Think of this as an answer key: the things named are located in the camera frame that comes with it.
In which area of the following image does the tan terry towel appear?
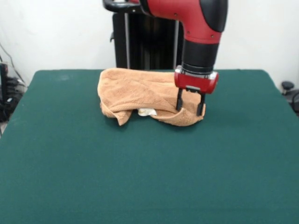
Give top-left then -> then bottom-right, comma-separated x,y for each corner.
97,67 -> 206,126

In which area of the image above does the black cable bundle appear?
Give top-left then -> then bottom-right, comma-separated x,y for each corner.
0,78 -> 27,122

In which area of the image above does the grey cable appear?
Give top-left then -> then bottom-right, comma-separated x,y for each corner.
0,43 -> 25,84

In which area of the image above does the black office chair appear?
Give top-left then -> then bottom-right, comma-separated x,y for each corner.
281,81 -> 299,117

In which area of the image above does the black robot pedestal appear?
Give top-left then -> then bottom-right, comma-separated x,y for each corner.
102,0 -> 187,70

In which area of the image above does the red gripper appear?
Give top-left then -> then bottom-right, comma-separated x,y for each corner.
174,65 -> 220,117

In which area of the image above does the black equipment box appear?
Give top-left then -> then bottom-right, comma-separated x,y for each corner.
0,62 -> 10,103

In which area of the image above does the dark green table cloth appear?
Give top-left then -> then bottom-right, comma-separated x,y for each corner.
0,69 -> 299,224

